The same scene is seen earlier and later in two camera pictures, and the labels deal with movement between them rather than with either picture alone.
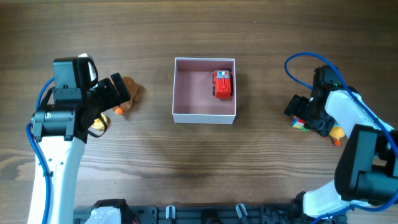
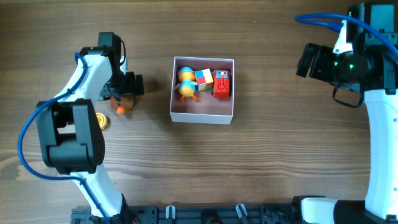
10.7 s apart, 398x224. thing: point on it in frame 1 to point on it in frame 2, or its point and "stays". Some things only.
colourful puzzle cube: [298, 122] to [204, 79]
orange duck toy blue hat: [336, 133] to [186, 86]
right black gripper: [296, 107] to [320, 55]
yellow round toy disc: [99, 124] stays
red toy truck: [222, 83] stays
